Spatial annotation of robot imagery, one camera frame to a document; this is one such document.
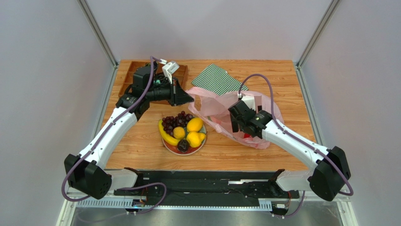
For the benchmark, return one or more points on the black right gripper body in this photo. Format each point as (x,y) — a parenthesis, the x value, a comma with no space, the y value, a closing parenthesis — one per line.
(237,116)

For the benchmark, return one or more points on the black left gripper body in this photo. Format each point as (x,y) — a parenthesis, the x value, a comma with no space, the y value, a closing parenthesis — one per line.
(172,92)

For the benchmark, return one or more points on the pink plastic bag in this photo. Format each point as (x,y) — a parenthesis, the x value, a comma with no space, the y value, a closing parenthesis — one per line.
(214,112)

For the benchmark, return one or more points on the yellow pear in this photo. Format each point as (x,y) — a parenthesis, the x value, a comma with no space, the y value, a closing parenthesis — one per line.
(195,139)

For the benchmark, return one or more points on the dark purple fruit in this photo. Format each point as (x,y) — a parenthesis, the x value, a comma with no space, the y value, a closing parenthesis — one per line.
(183,146)

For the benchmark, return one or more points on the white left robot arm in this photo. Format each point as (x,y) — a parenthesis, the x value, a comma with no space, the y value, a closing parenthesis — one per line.
(86,171)

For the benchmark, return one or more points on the wooden compartment tray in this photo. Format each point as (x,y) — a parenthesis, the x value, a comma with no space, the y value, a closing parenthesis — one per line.
(131,78)

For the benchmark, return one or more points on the purple grape bunch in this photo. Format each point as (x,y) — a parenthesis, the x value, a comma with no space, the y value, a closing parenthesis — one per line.
(169,123)

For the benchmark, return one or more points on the yellow lemon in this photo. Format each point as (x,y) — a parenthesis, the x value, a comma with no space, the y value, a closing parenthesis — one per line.
(194,125)

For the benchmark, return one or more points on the small orange fruit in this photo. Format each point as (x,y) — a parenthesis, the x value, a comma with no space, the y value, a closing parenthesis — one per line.
(179,133)

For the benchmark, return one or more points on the green striped cloth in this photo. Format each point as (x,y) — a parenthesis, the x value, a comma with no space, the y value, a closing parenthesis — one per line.
(217,80)

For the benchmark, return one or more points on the yellow banana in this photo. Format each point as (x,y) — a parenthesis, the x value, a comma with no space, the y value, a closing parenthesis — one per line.
(166,137)

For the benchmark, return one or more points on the patterned fruit plate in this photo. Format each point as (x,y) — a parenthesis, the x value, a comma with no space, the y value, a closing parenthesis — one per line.
(174,150)

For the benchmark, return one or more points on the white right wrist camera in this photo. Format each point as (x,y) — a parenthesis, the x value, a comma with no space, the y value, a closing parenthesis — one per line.
(248,100)

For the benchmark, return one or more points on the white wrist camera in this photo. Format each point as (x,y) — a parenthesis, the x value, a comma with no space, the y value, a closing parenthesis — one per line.
(248,100)
(169,69)

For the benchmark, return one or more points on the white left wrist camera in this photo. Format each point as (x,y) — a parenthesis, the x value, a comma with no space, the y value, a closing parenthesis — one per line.
(169,69)

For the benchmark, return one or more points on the aluminium frame post right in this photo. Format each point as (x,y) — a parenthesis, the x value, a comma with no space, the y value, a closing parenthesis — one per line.
(318,32)

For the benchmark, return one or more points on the aluminium frame post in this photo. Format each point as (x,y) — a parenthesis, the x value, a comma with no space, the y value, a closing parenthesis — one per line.
(318,32)
(85,7)

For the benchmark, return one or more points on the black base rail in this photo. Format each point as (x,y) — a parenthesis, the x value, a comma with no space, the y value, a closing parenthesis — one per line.
(209,188)

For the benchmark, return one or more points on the aluminium frame post left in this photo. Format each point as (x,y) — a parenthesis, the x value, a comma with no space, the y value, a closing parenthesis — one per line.
(85,7)

